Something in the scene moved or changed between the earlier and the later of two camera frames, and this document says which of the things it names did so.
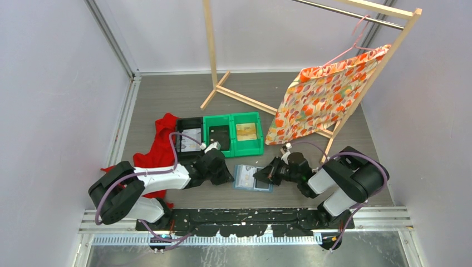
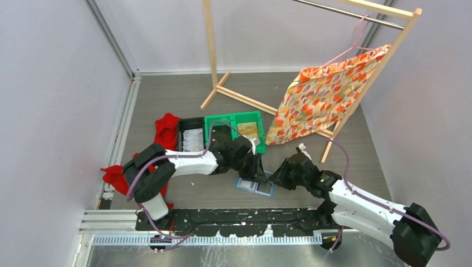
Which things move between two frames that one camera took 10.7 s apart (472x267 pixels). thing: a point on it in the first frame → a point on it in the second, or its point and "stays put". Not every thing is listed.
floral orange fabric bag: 316,102 stays put
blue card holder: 243,179 stays put
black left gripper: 226,177 → 255,172
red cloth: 158,156 stays put
